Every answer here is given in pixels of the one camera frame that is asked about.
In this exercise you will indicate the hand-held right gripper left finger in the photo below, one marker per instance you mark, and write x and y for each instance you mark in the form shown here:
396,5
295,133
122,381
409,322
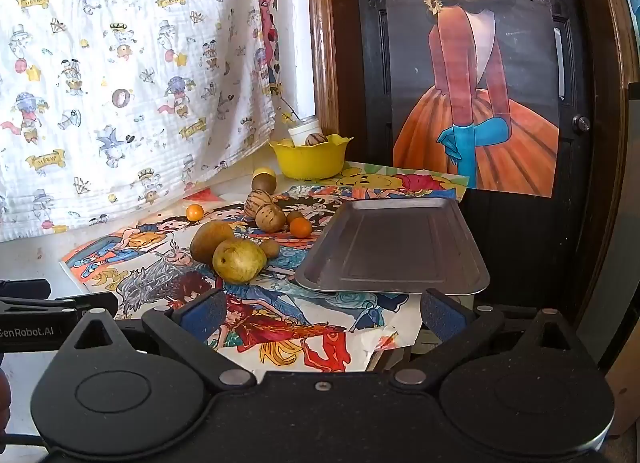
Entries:
205,315

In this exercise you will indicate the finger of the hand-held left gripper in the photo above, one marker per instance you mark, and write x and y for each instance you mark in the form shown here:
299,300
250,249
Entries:
95,302

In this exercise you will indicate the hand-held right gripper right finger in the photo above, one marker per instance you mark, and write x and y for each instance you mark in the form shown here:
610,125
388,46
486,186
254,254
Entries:
442,318

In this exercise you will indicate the yellow-green fruit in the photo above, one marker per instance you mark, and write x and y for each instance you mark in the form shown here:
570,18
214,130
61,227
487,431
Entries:
239,261
207,240

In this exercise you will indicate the metal tray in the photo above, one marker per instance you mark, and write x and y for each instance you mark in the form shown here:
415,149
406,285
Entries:
395,243

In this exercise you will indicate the small orange fruit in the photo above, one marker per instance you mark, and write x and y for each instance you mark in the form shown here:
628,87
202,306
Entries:
194,212
301,227

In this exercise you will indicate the round yellow citrus fruit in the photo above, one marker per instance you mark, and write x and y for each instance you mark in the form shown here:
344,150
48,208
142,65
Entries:
263,172

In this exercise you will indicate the children cartoon drawing sheet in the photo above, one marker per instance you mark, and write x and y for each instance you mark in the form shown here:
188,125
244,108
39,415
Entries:
115,253

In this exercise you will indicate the grey-haired figure drawing sheet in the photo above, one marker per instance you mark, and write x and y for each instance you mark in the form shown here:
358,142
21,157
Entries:
280,328

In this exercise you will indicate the yellow bear drawing sheet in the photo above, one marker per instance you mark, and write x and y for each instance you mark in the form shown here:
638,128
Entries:
360,178

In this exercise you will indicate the yellow plastic bowl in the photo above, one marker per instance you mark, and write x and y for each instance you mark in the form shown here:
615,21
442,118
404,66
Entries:
310,163

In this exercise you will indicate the white jar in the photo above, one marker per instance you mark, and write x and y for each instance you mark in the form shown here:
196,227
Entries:
302,130

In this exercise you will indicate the dried twig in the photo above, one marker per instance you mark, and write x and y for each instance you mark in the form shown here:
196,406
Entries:
292,110

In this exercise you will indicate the printed cartoon blanket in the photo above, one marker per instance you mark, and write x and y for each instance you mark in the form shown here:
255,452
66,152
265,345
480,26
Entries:
125,68

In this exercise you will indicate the metal door knob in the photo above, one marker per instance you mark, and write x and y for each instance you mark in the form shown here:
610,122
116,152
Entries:
581,123

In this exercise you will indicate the wall poster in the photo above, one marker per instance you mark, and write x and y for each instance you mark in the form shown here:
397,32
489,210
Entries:
475,93

